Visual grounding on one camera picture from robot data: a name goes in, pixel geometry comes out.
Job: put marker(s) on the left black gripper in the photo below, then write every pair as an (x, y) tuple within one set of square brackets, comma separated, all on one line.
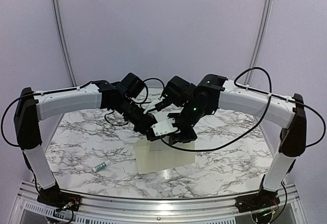
[(143, 126)]

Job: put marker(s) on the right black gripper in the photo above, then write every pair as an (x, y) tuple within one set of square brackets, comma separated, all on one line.
[(174, 138)]

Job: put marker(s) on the green white glue stick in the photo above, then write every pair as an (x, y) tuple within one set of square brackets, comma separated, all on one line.
[(101, 166)]

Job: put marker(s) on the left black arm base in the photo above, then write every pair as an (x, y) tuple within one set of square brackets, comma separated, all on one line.
[(55, 197)]

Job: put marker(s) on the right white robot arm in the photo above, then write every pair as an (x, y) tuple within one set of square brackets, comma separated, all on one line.
[(214, 92)]

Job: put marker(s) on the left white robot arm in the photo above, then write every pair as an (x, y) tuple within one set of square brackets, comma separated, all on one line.
[(34, 107)]

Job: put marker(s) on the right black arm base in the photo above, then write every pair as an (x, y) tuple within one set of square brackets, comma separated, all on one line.
[(260, 200)]

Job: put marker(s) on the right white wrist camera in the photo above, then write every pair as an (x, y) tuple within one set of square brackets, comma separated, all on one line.
[(164, 125)]

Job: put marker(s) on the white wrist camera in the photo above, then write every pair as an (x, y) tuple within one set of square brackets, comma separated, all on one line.
[(164, 125), (158, 105)]

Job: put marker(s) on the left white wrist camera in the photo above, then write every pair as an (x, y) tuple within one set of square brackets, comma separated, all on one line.
[(158, 105)]

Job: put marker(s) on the front aluminium table rail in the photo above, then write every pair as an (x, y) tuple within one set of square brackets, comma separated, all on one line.
[(107, 209)]

